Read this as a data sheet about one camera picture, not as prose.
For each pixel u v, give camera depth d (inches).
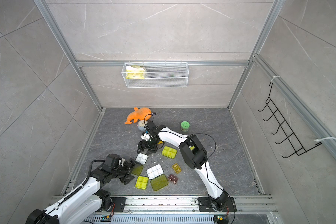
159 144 32.0
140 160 34.9
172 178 32.3
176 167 33.7
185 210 28.7
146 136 34.8
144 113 42.1
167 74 39.6
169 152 36.5
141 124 40.9
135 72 34.5
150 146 32.1
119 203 28.8
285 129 26.4
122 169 28.3
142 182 31.4
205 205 28.8
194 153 22.2
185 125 40.1
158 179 32.2
